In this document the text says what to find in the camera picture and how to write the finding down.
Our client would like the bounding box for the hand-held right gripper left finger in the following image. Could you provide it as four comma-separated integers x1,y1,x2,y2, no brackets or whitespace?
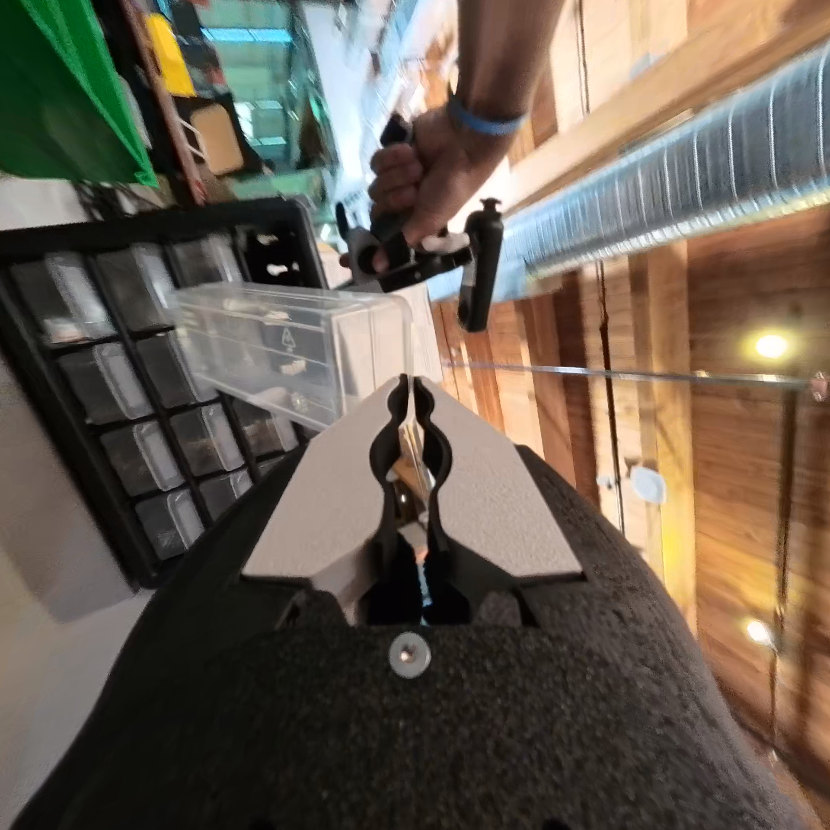
240,374,412,626

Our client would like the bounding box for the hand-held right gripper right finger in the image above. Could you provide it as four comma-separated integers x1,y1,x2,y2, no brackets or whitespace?
412,376,586,587

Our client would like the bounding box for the clear plastic drawer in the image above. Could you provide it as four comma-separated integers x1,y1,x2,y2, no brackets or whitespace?
166,281,416,434

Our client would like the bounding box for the group of clear cabinet drawers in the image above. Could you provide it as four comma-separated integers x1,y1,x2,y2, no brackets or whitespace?
10,233,306,562

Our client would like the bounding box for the black drawer cabinet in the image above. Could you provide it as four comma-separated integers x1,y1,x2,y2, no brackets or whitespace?
0,196,329,590

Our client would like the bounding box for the green plastic bin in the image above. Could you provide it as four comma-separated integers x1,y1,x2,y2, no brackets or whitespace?
0,0,161,190

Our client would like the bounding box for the person's left forearm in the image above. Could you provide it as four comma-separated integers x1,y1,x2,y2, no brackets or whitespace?
447,0,566,121

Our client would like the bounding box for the person's left hand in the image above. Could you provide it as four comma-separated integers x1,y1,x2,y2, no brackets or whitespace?
367,105,516,275

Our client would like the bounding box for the white round fixture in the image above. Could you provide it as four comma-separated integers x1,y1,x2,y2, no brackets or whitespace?
628,464,669,507

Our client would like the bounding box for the blue wristband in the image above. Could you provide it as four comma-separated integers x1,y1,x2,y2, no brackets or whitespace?
445,96,529,138

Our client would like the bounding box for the thin metal rod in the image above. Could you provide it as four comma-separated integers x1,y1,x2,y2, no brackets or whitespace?
444,361,830,391

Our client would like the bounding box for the yellow container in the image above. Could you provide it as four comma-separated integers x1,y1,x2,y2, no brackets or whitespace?
144,12,197,99

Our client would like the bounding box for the silver ribbed duct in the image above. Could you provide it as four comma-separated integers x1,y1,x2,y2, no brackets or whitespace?
430,38,830,303

